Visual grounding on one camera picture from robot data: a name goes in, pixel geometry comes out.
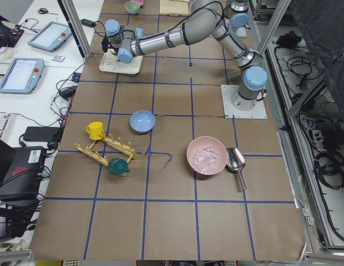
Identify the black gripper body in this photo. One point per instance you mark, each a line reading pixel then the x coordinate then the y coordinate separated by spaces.
pixel 114 51

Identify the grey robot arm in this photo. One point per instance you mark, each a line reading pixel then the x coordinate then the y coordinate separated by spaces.
pixel 239 13
pixel 207 19

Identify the cream bear tray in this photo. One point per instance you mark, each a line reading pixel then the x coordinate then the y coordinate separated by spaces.
pixel 111 64

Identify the small black adapter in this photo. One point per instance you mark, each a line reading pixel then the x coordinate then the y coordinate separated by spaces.
pixel 88 23

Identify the green bowl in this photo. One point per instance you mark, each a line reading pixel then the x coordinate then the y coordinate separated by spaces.
pixel 132 7

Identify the far teach pendant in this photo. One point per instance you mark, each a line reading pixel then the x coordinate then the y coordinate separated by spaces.
pixel 51 37

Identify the teach pendant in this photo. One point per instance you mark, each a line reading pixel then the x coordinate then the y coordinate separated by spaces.
pixel 22 76
pixel 51 37

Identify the black scissors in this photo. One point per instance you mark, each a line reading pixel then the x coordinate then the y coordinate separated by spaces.
pixel 45 11

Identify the wooden cutting board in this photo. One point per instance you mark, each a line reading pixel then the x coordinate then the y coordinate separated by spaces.
pixel 168 7

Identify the blue bowl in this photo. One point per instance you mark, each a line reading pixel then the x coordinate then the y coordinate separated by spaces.
pixel 142 121

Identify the yellow cup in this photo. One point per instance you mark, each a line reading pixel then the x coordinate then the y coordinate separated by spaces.
pixel 95 130

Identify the near teach pendant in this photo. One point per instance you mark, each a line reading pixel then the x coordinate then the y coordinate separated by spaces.
pixel 22 76

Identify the black power adapter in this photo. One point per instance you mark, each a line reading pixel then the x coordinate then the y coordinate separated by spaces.
pixel 40 134

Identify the dark green cup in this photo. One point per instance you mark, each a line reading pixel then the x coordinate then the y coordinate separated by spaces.
pixel 118 166

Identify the white keyboard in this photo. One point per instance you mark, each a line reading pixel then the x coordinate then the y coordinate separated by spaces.
pixel 5 123

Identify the black computer box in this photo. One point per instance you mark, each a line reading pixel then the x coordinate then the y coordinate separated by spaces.
pixel 21 181

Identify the metal scoop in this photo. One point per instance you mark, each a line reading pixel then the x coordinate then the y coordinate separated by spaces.
pixel 236 163

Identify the aluminium frame post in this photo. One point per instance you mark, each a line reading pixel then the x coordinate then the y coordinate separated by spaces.
pixel 68 9

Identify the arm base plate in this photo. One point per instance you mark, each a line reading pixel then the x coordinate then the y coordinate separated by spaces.
pixel 238 108
pixel 240 32

